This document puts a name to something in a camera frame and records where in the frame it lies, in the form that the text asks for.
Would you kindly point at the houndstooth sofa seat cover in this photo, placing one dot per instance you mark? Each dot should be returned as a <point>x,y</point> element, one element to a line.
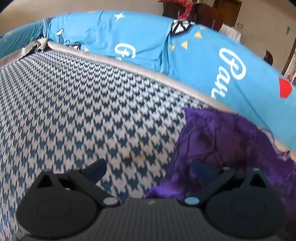
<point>60,110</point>

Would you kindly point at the blue printed sofa back cover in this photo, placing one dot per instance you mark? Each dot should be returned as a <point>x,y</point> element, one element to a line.
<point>193,54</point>

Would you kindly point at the dark wooden chair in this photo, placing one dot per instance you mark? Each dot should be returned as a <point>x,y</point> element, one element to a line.
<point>207,16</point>
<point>268,58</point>

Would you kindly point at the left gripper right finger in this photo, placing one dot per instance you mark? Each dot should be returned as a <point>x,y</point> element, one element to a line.
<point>211,179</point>

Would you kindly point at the red patterned cloth on chair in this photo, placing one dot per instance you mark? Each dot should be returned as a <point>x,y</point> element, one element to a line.
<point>177,9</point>

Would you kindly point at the brown wooden door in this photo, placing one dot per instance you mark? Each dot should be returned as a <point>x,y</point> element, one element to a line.
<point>230,10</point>

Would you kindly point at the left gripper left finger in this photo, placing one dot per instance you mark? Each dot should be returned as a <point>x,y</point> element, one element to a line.
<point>85,181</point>

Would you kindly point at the purple floral garment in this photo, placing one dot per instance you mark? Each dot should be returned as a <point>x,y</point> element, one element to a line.
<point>220,139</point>

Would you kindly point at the white clothed dining table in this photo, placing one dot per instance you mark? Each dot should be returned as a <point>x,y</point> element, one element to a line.
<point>230,32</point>

